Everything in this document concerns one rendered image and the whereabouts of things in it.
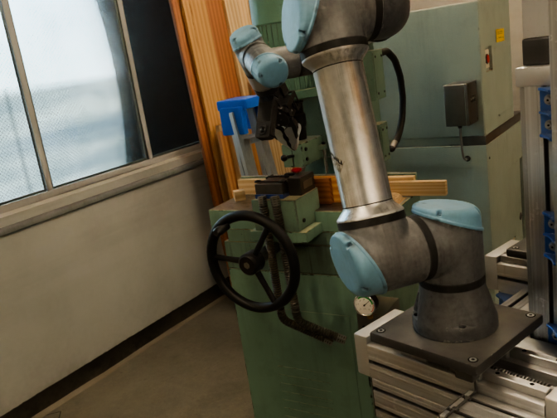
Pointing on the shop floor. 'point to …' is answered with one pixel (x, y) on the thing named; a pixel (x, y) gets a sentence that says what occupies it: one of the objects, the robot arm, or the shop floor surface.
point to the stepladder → (245, 114)
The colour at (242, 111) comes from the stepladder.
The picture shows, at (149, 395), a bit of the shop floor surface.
